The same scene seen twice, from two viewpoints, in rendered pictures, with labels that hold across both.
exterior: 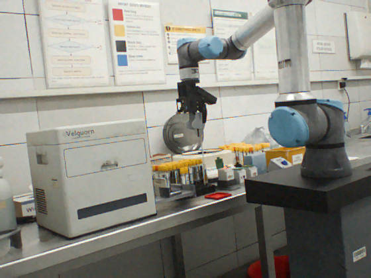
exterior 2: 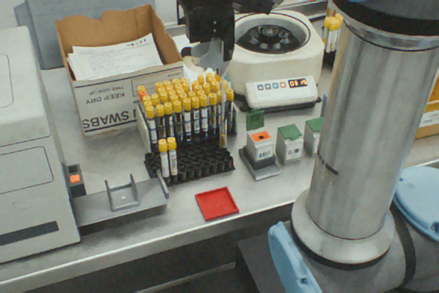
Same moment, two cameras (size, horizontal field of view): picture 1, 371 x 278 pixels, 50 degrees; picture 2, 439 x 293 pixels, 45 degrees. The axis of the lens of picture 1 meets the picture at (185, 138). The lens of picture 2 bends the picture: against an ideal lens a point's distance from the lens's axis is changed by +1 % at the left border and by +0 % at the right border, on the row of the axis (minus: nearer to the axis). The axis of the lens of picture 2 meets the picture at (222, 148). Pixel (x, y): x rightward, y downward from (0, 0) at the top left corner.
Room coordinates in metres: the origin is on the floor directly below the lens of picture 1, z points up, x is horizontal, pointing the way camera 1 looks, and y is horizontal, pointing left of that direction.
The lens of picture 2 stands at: (0.70, -0.31, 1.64)
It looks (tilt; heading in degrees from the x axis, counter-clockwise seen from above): 42 degrees down; 18
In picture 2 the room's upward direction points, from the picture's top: straight up
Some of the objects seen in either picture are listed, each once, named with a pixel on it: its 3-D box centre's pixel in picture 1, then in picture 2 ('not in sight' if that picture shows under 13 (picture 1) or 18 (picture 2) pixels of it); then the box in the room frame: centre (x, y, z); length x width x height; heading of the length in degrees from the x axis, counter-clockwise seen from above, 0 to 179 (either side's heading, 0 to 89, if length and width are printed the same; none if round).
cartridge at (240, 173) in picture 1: (238, 176); (289, 143); (1.54, -0.19, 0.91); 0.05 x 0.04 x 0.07; 38
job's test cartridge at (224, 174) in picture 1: (226, 177); (259, 147); (1.49, -0.14, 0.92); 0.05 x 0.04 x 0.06; 40
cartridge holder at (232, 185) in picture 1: (226, 183); (259, 157); (1.49, -0.14, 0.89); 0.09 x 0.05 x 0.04; 40
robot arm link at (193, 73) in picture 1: (190, 75); not in sight; (1.48, -0.04, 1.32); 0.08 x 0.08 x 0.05
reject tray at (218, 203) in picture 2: (218, 195); (216, 203); (1.36, -0.09, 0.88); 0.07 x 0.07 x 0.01; 38
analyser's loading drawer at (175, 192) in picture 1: (165, 194); (110, 199); (1.27, 0.09, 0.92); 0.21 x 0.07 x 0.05; 128
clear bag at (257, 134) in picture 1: (254, 143); not in sight; (2.27, -0.39, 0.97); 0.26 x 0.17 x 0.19; 144
